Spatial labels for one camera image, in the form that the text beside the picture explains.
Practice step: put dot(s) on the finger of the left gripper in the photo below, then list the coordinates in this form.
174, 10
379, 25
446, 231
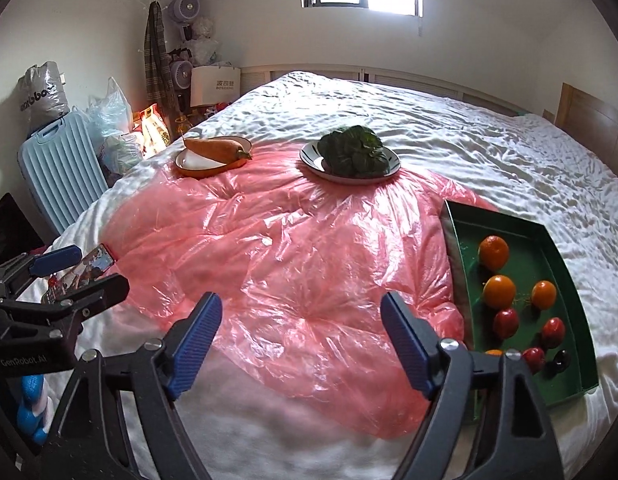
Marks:
68, 313
55, 261

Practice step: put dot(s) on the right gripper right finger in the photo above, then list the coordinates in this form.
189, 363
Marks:
514, 438

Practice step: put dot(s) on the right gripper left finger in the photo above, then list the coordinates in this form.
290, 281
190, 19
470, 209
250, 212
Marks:
89, 439

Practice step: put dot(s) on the dark plum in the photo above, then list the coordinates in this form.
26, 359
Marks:
561, 361

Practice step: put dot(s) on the bumpy orange mandarin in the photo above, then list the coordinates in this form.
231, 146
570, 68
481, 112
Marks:
493, 253

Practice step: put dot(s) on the blue white object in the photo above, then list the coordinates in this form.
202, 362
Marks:
34, 411

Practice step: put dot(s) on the light blue folding board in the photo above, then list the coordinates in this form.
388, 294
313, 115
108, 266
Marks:
60, 167

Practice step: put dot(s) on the red plum near gripper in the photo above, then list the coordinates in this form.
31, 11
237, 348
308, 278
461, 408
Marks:
553, 333

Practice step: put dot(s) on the green rectangular tray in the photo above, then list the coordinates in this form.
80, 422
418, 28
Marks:
533, 258

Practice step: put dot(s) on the small orange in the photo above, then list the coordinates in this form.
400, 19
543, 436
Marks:
543, 295

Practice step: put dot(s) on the smooth orange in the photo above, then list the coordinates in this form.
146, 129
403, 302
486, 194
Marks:
499, 292

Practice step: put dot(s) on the clear plastic bag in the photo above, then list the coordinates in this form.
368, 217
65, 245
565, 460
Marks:
110, 126

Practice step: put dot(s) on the silver grey bag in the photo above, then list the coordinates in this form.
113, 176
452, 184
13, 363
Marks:
41, 96

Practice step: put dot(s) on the orange snack bag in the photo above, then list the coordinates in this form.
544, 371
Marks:
150, 131

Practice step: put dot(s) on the orange rimmed plate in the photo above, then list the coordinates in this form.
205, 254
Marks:
191, 165

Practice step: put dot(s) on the carrot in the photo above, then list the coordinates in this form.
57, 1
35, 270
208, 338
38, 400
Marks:
221, 150

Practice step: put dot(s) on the plaid scarf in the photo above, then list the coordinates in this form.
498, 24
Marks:
159, 84

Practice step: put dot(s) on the pink plastic sheet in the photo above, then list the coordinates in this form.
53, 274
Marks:
301, 265

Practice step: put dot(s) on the white paper bag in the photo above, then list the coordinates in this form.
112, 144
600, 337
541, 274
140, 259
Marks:
211, 85

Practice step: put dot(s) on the white oval plate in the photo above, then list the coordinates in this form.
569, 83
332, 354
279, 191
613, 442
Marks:
313, 161

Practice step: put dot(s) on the small white fan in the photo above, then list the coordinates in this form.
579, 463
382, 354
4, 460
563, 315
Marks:
184, 11

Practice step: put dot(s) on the green leafy vegetable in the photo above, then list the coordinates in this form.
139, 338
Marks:
353, 152

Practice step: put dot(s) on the wooden headboard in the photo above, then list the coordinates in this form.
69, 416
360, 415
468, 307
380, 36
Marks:
591, 122

